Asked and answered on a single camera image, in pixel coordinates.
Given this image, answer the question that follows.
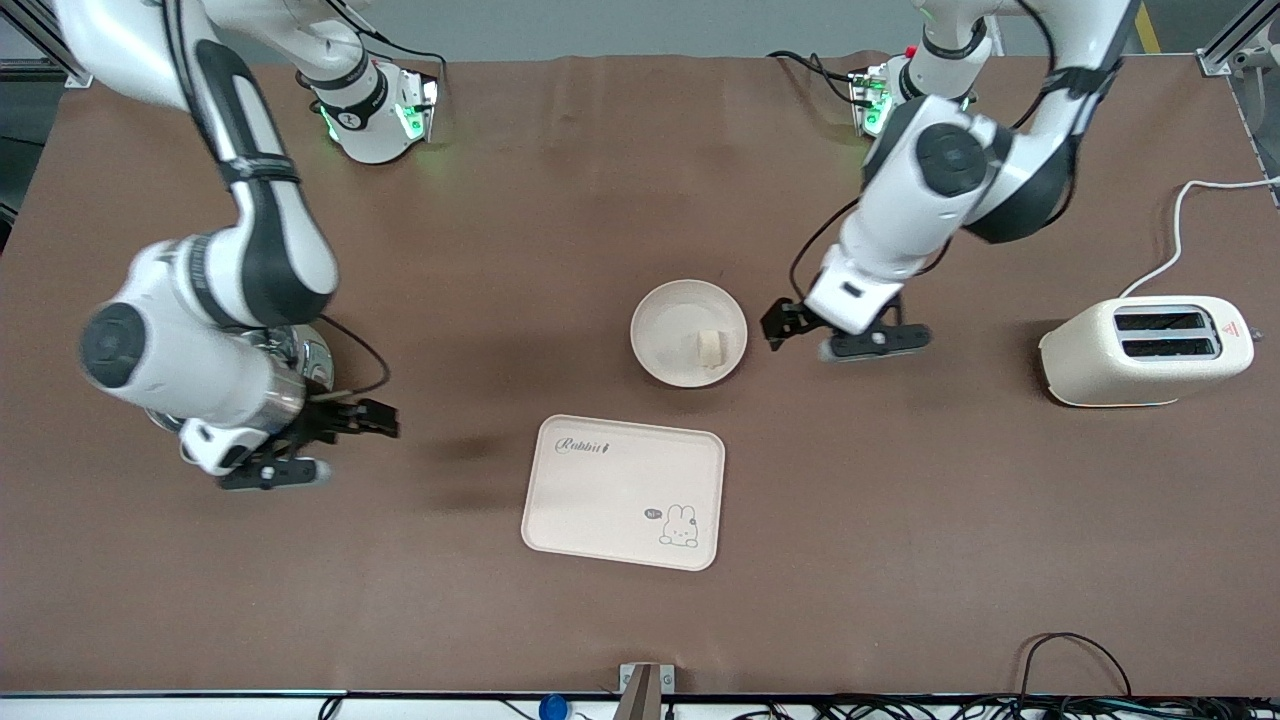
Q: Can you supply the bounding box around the black base cable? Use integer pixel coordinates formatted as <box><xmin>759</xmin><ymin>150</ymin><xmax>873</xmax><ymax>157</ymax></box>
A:
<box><xmin>355</xmin><ymin>35</ymin><xmax>448</xmax><ymax>66</ymax></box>
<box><xmin>768</xmin><ymin>50</ymin><xmax>861</xmax><ymax>106</ymax></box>

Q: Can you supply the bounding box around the cream two-slot toaster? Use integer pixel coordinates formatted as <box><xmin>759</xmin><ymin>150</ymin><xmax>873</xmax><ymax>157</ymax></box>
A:
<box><xmin>1038</xmin><ymin>295</ymin><xmax>1255</xmax><ymax>408</ymax></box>

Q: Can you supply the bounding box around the cream rabbit print tray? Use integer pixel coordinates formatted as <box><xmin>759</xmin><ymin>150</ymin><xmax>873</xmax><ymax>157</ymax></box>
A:
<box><xmin>521</xmin><ymin>414</ymin><xmax>726</xmax><ymax>572</ymax></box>

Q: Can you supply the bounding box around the black left base cable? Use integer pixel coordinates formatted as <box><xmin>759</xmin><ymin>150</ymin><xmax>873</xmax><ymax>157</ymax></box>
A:
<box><xmin>768</xmin><ymin>50</ymin><xmax>861</xmax><ymax>106</ymax></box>

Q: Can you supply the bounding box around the white toaster power cable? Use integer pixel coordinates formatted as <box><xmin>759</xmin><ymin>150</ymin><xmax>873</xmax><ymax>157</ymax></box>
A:
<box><xmin>1118</xmin><ymin>177</ymin><xmax>1280</xmax><ymax>299</ymax></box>

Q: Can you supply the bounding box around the grey metal bracket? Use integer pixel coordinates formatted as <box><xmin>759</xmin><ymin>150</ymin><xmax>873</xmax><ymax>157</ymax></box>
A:
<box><xmin>620</xmin><ymin>663</ymin><xmax>676</xmax><ymax>720</ymax></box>

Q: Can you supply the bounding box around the round cream plate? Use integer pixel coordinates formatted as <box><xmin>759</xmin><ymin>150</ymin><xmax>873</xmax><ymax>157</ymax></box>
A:
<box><xmin>630</xmin><ymin>279</ymin><xmax>749</xmax><ymax>389</ymax></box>

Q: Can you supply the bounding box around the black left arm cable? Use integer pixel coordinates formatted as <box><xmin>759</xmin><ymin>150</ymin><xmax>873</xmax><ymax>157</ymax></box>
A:
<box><xmin>788</xmin><ymin>195</ymin><xmax>867</xmax><ymax>303</ymax></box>

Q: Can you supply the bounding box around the black right base cable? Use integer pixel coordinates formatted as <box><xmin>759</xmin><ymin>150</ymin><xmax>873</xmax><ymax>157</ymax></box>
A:
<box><xmin>355</xmin><ymin>35</ymin><xmax>448</xmax><ymax>66</ymax></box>

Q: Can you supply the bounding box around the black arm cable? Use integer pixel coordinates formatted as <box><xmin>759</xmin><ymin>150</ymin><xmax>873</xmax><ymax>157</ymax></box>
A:
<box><xmin>310</xmin><ymin>315</ymin><xmax>391</xmax><ymax>398</ymax></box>
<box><xmin>788</xmin><ymin>195</ymin><xmax>867</xmax><ymax>303</ymax></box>

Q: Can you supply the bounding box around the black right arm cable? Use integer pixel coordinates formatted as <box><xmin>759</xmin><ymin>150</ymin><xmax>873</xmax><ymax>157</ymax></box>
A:
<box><xmin>310</xmin><ymin>315</ymin><xmax>391</xmax><ymax>398</ymax></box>

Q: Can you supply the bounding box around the aluminium frame profile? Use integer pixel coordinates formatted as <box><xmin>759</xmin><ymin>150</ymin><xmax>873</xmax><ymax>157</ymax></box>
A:
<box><xmin>1197</xmin><ymin>0</ymin><xmax>1280</xmax><ymax>77</ymax></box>
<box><xmin>0</xmin><ymin>0</ymin><xmax>93</xmax><ymax>89</ymax></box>

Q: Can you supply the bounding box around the brown table cover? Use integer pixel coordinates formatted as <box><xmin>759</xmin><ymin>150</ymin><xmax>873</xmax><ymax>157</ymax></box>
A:
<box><xmin>0</xmin><ymin>50</ymin><xmax>1280</xmax><ymax>697</ymax></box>

